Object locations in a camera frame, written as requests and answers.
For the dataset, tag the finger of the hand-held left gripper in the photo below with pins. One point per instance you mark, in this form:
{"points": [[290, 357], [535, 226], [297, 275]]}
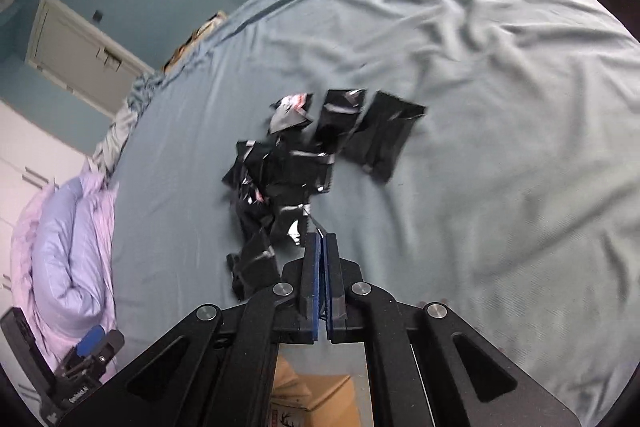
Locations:
{"points": [[90, 341]]}

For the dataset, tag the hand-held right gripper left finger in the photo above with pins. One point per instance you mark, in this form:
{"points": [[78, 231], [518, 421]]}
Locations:
{"points": [[312, 279]]}

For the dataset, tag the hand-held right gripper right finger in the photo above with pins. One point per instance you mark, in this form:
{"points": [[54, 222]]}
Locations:
{"points": [[331, 279]]}

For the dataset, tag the brown cardboard box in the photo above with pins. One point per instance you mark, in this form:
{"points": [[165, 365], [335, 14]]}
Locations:
{"points": [[315, 394]]}

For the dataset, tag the pile of black snack packets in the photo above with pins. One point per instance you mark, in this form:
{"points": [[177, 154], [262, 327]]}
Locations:
{"points": [[300, 157]]}

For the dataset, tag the lilac duvet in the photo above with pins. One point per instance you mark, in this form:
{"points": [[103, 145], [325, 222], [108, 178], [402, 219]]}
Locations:
{"points": [[65, 257]]}

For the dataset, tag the white wardrobe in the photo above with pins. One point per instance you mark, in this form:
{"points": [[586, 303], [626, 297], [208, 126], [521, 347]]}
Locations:
{"points": [[25, 167]]}

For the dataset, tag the grey crumpled cloth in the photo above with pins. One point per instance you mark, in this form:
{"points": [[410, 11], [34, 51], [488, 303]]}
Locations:
{"points": [[115, 142]]}

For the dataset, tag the blue-grey bed sheet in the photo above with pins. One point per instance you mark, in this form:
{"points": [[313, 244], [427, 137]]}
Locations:
{"points": [[475, 132]]}

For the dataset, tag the teal crumpled cloth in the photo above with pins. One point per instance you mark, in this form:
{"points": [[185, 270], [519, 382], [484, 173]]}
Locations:
{"points": [[145, 92]]}

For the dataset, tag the open carton beside bed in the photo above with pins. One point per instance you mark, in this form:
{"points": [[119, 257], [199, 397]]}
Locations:
{"points": [[197, 37]]}

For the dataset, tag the pale panel door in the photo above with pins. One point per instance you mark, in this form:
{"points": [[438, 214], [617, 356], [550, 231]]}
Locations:
{"points": [[75, 52]]}

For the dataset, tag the dark wall switch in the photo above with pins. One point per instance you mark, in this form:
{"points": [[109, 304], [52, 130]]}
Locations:
{"points": [[98, 15]]}

